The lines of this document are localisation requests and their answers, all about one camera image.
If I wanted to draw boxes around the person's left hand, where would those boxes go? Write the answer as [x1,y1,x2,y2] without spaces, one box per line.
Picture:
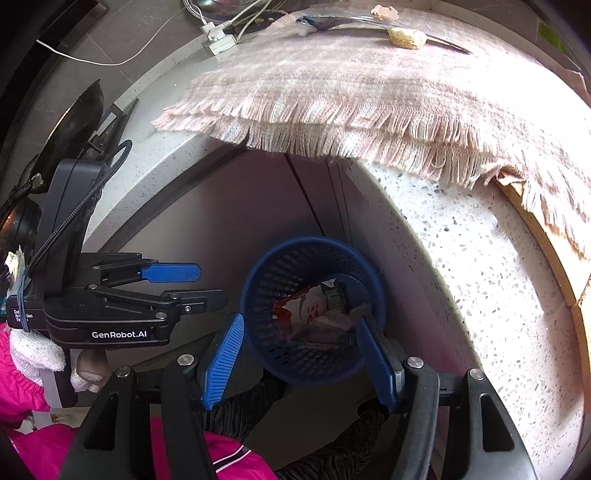
[8,329,110,394]

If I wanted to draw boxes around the black cord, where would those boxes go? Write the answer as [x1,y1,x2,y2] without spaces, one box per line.
[27,140,134,280]

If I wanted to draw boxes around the red snack packet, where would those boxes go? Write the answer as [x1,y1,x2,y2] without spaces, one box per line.
[272,279,357,344]

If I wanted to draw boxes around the white power adapter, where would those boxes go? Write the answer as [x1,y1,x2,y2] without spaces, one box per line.
[200,22,239,57]

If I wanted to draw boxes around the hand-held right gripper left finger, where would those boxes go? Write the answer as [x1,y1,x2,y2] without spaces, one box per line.
[58,313,245,480]

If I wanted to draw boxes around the pink checked fringed cloth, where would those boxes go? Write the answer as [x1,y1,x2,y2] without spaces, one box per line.
[151,8,591,265]

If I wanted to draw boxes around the knotted clear plastic bag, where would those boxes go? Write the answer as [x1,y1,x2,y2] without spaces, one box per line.
[318,302,374,334]

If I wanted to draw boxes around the person's left forearm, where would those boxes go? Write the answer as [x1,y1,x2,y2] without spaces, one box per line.
[0,322,52,418]

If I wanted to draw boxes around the person's pink jacket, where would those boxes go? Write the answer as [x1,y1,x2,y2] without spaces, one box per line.
[8,413,280,480]

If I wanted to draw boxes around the wooden board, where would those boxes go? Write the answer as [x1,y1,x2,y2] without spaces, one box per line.
[495,168,591,370]

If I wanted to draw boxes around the beige food scrap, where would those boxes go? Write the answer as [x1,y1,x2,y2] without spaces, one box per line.
[387,26,424,49]

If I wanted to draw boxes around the person's black trousers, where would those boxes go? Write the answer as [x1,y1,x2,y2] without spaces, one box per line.
[193,376,389,480]

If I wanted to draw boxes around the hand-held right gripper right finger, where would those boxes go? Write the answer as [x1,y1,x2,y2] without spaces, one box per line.
[355,318,539,480]

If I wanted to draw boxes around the black wok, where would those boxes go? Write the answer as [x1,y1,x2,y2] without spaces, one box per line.
[0,79,106,243]

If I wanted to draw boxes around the green and white milk carton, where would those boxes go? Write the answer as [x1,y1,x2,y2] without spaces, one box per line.
[322,281,354,312]

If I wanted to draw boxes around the blue mesh waste basket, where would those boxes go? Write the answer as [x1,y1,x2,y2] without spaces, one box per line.
[239,236,389,387]

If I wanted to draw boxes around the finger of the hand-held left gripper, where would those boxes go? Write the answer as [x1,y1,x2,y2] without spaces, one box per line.
[92,252,203,285]
[87,283,229,320]

